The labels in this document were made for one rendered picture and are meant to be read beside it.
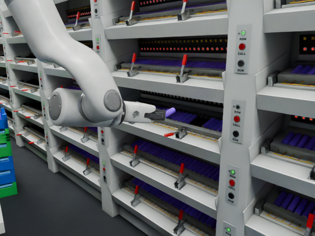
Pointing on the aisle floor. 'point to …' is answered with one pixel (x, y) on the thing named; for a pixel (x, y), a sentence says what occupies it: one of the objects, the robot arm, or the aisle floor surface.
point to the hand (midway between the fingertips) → (156, 114)
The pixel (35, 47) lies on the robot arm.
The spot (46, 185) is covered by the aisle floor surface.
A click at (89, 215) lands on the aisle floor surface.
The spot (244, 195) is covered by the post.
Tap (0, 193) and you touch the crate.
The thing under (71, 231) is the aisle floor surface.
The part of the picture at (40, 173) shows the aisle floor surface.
